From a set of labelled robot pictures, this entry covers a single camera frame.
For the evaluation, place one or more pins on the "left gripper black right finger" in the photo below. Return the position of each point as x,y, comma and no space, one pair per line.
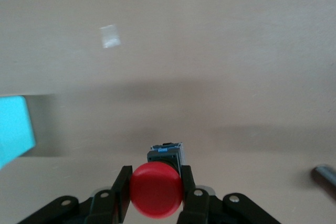
199,200

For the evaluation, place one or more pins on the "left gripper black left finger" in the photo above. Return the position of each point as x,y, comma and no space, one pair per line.
105,203

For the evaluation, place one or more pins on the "red push button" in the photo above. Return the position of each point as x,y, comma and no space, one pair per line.
157,190

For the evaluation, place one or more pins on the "cyan plastic bin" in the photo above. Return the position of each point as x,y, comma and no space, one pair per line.
14,129

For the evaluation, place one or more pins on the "dark cylindrical knob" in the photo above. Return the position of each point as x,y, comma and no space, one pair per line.
325,175

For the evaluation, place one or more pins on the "clear tape patch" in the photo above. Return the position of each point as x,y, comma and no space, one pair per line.
110,36

